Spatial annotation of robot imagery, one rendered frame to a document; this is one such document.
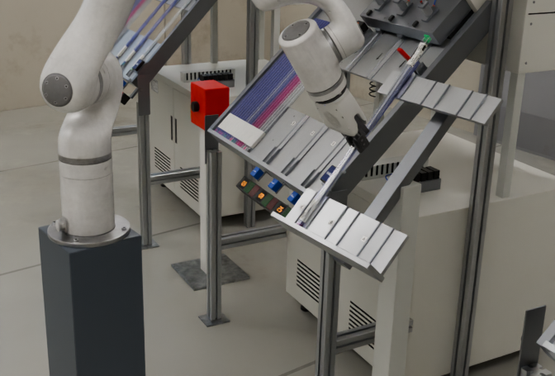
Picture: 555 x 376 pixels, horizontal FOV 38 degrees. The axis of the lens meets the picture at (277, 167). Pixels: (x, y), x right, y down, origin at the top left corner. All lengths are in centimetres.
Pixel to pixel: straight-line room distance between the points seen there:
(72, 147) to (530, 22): 129
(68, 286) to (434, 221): 103
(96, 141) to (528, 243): 142
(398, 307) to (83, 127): 87
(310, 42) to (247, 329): 153
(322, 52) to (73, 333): 87
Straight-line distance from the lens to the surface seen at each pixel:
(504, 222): 252
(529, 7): 235
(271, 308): 303
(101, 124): 185
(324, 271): 212
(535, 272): 271
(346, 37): 161
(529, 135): 510
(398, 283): 199
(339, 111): 167
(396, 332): 206
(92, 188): 185
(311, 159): 221
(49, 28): 581
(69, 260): 185
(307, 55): 159
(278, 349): 279
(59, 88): 174
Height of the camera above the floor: 147
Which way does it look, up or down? 19 degrees down
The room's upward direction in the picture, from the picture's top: 2 degrees clockwise
